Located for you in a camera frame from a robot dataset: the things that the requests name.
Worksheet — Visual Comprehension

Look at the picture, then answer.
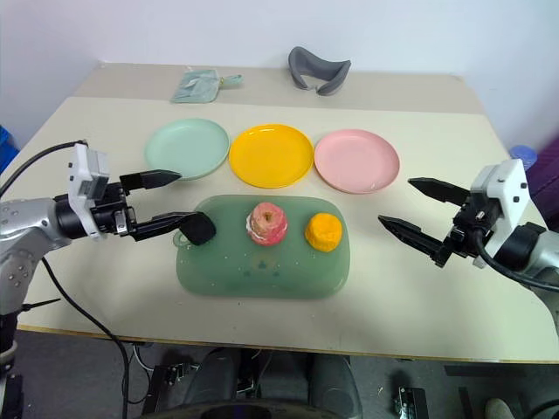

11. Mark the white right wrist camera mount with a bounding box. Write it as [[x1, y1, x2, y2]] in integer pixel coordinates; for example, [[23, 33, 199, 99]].
[[470, 158, 536, 259]]

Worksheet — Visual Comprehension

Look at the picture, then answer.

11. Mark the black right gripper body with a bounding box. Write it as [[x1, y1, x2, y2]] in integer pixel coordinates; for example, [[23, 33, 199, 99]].
[[446, 193, 504, 259]]

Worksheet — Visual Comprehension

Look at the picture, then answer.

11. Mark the wide dark rounded shape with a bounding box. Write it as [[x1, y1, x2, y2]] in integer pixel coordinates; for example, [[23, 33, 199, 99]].
[[150, 397, 335, 419]]

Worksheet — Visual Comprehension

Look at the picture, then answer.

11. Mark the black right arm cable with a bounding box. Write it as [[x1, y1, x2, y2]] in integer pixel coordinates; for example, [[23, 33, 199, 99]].
[[473, 229, 559, 294]]

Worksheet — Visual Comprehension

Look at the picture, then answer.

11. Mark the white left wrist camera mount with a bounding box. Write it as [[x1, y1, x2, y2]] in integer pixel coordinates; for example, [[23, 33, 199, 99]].
[[67, 141, 110, 241]]

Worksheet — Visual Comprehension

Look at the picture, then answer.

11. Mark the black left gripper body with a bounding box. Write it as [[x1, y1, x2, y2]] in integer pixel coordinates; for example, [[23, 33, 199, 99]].
[[90, 181, 139, 238]]

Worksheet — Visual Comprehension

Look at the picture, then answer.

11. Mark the blue crate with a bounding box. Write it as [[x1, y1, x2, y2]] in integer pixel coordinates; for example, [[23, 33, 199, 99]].
[[0, 125, 21, 176]]

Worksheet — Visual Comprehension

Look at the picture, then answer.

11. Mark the mint green pouch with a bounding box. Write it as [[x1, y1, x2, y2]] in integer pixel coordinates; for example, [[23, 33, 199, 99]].
[[169, 69, 245, 105]]

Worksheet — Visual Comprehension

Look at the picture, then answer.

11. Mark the pink plate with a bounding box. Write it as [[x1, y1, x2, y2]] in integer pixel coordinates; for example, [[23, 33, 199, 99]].
[[313, 128, 401, 196]]

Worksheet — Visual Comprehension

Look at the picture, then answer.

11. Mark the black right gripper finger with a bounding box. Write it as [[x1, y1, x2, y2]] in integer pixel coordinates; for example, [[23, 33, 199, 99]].
[[376, 214, 456, 269], [407, 176, 473, 207]]

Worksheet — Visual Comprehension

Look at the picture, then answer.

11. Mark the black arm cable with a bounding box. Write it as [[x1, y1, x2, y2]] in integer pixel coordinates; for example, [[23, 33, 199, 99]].
[[473, 229, 559, 294], [0, 139, 88, 197]]

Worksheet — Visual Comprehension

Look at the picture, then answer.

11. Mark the yellow plate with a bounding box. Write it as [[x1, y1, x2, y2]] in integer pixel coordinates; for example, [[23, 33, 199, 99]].
[[228, 123, 314, 189]]

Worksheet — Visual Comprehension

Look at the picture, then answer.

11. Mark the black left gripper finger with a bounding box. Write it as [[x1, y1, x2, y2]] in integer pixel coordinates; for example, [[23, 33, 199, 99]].
[[130, 211, 207, 243], [119, 168, 183, 192]]

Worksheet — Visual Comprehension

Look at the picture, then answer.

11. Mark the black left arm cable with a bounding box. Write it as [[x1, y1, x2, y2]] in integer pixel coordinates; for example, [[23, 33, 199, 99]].
[[0, 139, 88, 197]]

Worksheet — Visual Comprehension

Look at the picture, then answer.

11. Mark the grey shoe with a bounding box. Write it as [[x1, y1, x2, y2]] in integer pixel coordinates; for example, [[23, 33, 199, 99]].
[[485, 395, 521, 419]]

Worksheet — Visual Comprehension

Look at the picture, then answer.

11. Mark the pink apple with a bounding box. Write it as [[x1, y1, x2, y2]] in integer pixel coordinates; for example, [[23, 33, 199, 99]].
[[245, 201, 289, 248]]

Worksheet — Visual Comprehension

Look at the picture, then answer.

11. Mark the black zip tie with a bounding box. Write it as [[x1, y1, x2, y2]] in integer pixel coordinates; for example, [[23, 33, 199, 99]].
[[20, 298, 62, 313]]

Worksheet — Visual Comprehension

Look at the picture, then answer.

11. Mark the thin black cable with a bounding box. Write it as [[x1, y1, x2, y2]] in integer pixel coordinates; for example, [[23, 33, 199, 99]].
[[41, 257, 132, 419]]

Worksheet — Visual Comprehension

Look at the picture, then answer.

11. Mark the blue round cap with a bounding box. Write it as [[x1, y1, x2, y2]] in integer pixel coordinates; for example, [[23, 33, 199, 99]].
[[508, 144, 539, 172]]

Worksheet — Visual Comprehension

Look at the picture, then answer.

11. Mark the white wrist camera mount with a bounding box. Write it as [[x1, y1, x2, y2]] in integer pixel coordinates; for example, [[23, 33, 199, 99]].
[[470, 158, 536, 259], [67, 141, 110, 241]]

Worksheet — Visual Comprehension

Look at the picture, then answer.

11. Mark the translucent green tray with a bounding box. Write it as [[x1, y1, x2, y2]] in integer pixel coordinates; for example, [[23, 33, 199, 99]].
[[174, 194, 352, 300]]

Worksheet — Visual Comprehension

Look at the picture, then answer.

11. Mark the orange fruit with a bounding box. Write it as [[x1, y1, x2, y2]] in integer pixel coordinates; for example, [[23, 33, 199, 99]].
[[304, 212, 343, 253]]

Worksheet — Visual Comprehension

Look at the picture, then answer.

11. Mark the purple object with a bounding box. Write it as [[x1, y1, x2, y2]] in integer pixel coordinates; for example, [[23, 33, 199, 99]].
[[525, 134, 559, 219]]

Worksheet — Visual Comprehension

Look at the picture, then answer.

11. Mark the grey curved foam pad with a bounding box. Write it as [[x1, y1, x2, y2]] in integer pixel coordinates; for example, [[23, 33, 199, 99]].
[[287, 45, 353, 97]]

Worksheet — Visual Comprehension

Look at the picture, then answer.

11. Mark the mint green plate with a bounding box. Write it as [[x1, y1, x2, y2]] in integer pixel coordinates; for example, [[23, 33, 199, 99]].
[[143, 117, 231, 182]]

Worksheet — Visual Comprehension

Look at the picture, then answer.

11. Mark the dark avocado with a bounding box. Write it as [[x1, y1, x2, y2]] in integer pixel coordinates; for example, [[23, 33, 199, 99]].
[[182, 212, 217, 246]]

